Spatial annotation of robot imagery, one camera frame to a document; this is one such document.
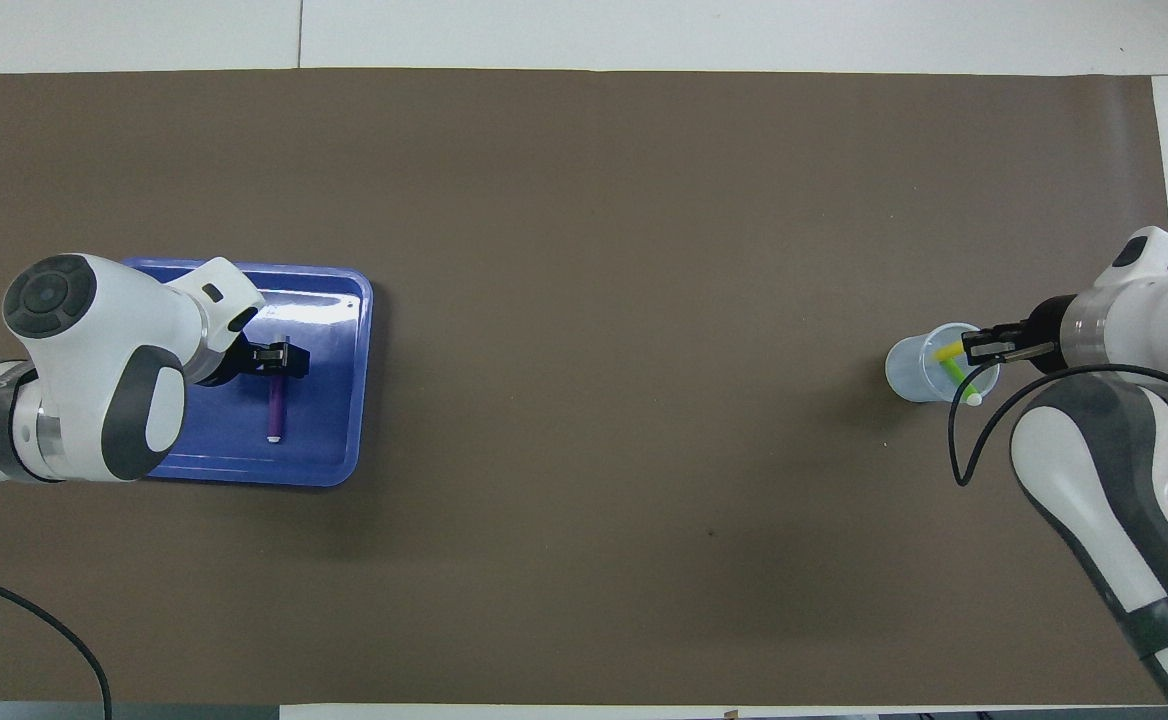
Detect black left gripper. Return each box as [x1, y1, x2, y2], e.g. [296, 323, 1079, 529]
[212, 335, 312, 386]

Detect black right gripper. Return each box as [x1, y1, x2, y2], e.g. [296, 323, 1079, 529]
[962, 295, 1075, 376]

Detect purple marker pen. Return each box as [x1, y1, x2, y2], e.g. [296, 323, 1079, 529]
[264, 335, 287, 444]

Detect green marker pen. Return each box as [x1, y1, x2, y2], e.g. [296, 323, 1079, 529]
[944, 360, 983, 407]

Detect blue plastic tray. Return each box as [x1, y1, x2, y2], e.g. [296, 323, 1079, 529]
[124, 259, 375, 488]

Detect clear plastic cup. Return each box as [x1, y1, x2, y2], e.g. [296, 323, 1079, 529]
[884, 321, 1000, 403]

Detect brown table mat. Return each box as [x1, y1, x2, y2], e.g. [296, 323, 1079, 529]
[0, 68, 1168, 706]

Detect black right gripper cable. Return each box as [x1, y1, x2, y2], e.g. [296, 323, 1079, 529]
[947, 362, 1168, 488]

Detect thin black loose cable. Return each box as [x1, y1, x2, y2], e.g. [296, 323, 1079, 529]
[0, 565, 113, 720]

